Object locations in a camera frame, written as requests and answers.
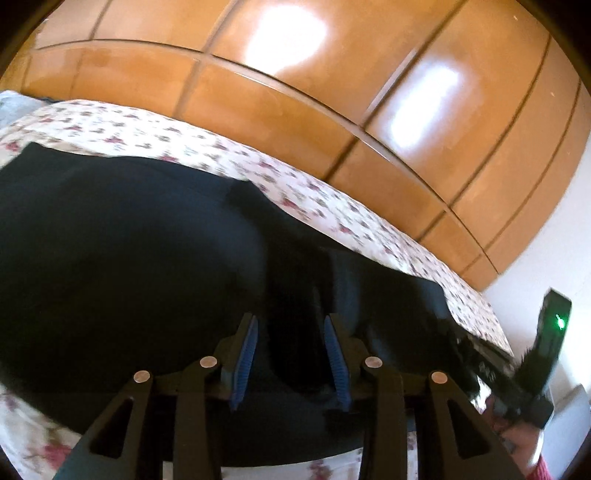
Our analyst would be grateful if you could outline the wooden wardrobe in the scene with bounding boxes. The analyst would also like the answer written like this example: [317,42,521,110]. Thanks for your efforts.
[0,0,591,292]

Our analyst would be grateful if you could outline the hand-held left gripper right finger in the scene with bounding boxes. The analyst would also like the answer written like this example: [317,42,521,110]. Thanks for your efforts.
[323,314,527,480]

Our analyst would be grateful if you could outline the person's right hand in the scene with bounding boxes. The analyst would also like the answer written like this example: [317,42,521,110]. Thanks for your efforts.
[485,397,543,468]

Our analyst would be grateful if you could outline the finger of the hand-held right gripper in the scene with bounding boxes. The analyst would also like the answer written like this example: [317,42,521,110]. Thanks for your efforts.
[438,318,506,402]

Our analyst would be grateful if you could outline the black pants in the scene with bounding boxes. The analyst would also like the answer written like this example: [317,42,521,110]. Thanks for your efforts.
[0,142,514,468]

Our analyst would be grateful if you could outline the floral bedspread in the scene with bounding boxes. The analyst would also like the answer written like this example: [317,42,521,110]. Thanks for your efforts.
[0,90,515,480]

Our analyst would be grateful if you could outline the person's right forearm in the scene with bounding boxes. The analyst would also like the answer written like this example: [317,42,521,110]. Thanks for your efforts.
[522,455,568,480]

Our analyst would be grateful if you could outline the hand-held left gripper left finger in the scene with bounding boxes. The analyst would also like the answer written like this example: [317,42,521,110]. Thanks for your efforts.
[53,313,259,480]

